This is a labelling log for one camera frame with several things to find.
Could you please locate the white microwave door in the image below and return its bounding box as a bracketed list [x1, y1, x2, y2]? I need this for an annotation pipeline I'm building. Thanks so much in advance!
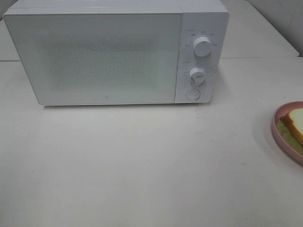
[5, 14, 181, 105]

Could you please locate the upper white power knob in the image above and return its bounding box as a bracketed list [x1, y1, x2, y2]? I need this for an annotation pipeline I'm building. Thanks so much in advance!
[193, 35, 213, 57]

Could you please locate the white microwave oven body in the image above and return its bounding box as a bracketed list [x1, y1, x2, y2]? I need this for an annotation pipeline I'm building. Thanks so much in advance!
[3, 0, 230, 105]

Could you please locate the pink plate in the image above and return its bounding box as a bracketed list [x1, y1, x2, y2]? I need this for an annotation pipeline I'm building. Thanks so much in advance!
[271, 101, 303, 165]

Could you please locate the white bread sandwich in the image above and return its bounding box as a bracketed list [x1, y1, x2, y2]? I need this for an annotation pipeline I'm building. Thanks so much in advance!
[276, 108, 303, 154]

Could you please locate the round white door button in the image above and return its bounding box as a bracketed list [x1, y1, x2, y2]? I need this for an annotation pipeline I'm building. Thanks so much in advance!
[186, 89, 201, 102]

